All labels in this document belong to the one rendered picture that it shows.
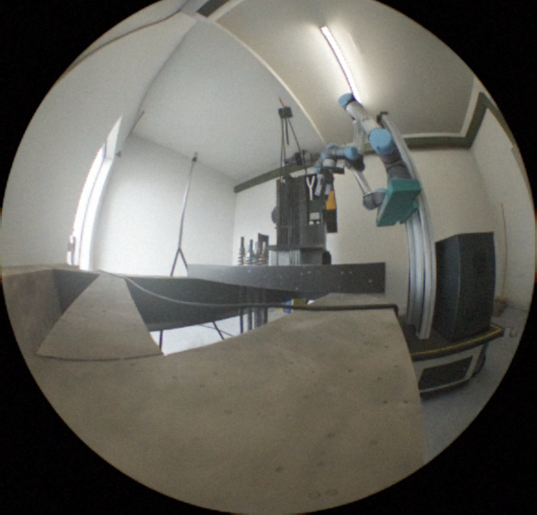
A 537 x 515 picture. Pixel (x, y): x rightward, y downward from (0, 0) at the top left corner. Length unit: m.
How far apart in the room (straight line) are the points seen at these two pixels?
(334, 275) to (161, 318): 0.79
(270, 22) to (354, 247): 3.02
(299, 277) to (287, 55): 2.19
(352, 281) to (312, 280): 0.11
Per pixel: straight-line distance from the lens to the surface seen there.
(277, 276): 0.48
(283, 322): 0.19
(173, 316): 0.90
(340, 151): 0.92
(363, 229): 2.50
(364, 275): 0.40
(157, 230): 2.89
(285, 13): 2.17
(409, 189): 0.82
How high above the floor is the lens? 0.72
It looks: 8 degrees up
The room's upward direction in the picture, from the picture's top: 1 degrees clockwise
